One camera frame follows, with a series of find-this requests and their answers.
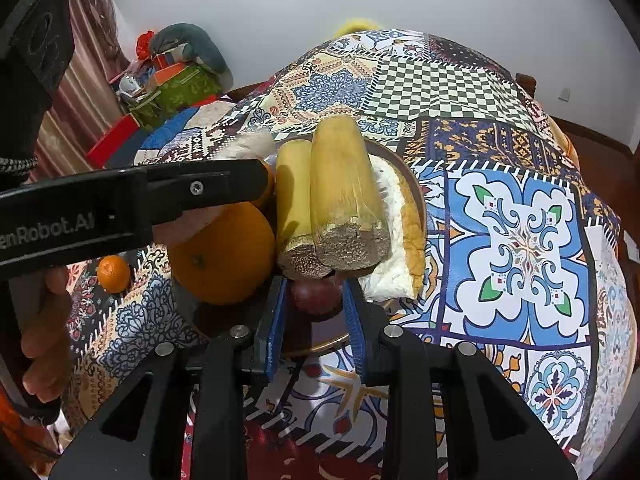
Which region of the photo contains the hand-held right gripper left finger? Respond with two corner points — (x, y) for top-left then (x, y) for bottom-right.
(49, 276), (289, 480)

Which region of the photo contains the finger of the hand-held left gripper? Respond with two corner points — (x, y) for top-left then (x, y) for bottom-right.
(145, 158), (271, 229)

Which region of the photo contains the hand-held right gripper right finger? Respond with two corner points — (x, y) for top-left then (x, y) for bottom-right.
(341, 275), (577, 480)

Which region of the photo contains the dark purple plate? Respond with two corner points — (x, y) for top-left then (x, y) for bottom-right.
(170, 137), (429, 361)

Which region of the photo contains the red grape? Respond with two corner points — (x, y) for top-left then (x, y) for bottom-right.
(290, 276), (346, 322)

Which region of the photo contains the large orange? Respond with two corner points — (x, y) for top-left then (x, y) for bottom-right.
(167, 201), (277, 307)

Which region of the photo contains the peeled pomelo segment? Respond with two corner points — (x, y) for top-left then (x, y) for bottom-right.
(360, 155), (426, 303)

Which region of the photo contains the person's left hand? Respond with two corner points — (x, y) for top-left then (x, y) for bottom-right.
(20, 265), (73, 403)

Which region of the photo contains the medium orange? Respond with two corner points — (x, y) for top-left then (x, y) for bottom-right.
(249, 160), (277, 212)

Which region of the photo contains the small mandarin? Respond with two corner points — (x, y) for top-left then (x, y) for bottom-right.
(97, 255), (132, 294)

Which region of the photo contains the red box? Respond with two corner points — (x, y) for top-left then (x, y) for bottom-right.
(86, 114), (146, 170)

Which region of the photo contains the orange box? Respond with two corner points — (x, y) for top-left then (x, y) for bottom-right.
(150, 62), (193, 88)

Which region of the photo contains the striped curtain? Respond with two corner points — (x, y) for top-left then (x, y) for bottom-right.
(32, 0), (133, 178)

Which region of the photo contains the patchwork patterned tablecloth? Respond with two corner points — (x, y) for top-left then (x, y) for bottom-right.
(60, 27), (637, 480)

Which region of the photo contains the yellow fuzzy item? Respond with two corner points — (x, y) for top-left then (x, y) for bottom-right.
(332, 17), (383, 41)

